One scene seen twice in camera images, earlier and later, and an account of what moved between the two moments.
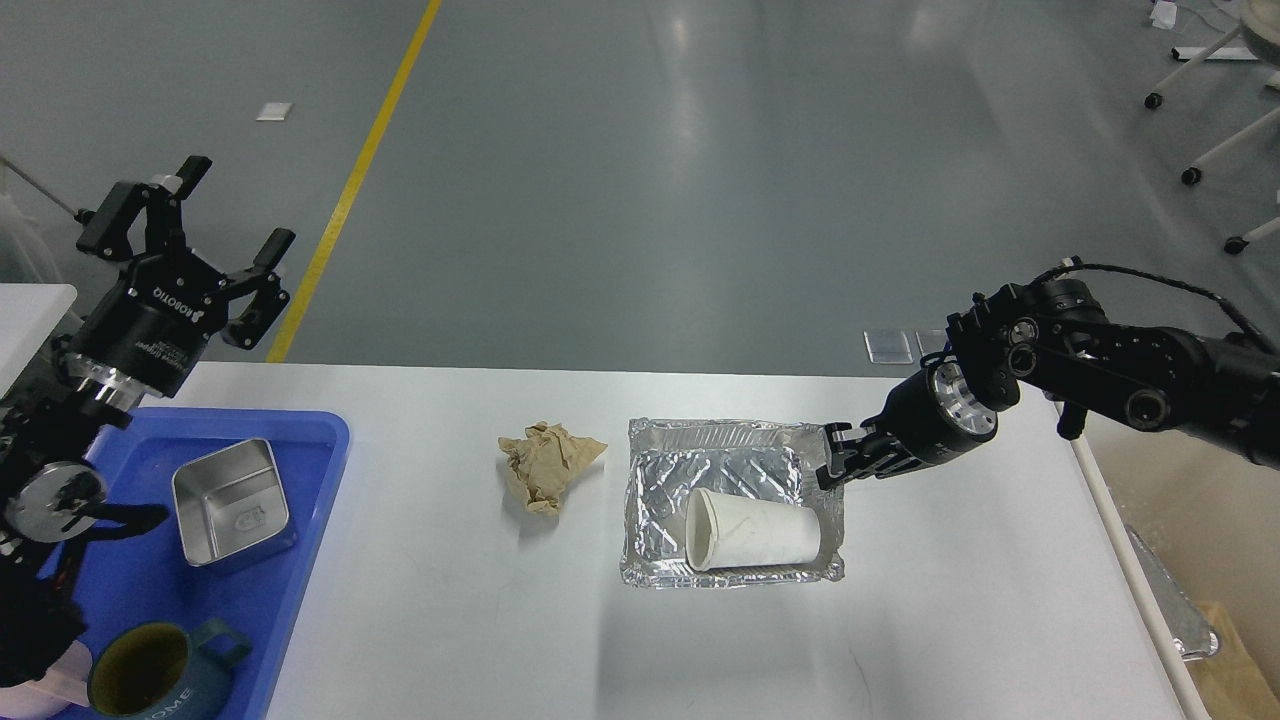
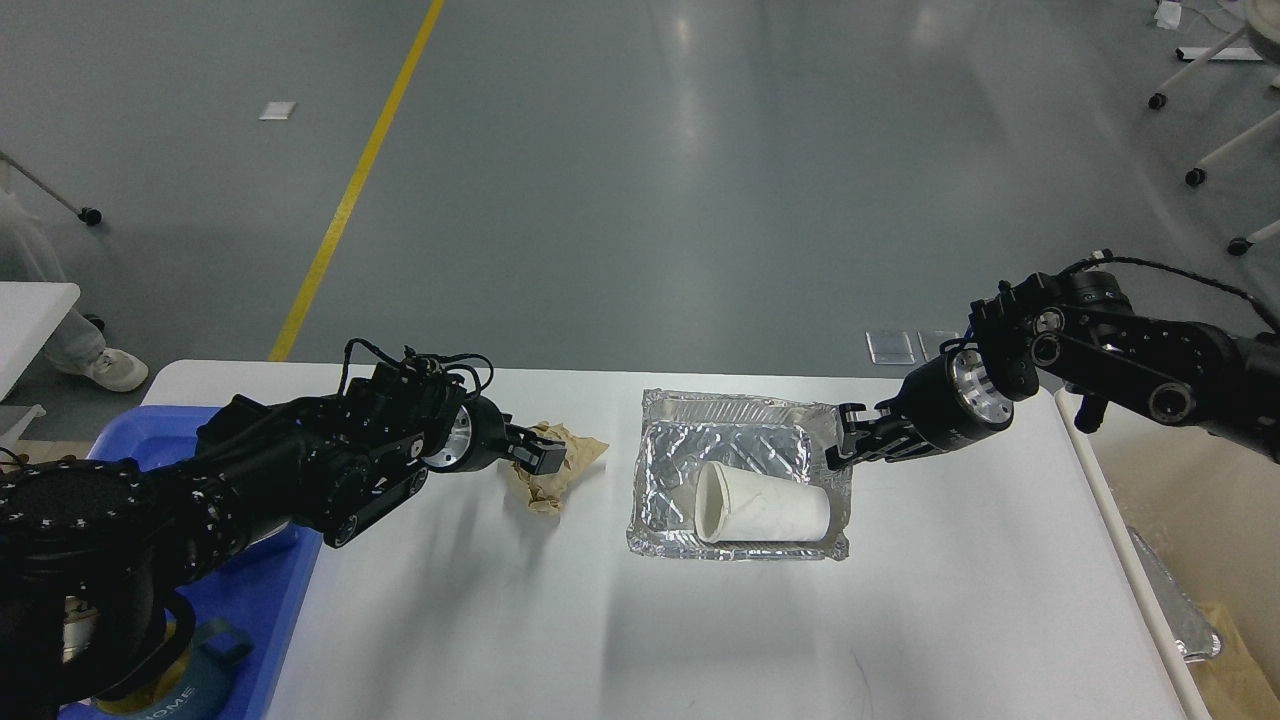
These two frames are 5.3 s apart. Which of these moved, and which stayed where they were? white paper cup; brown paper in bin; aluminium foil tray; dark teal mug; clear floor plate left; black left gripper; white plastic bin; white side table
Moved: white paper cup; black left gripper; aluminium foil tray
Stayed: white plastic bin; brown paper in bin; white side table; dark teal mug; clear floor plate left
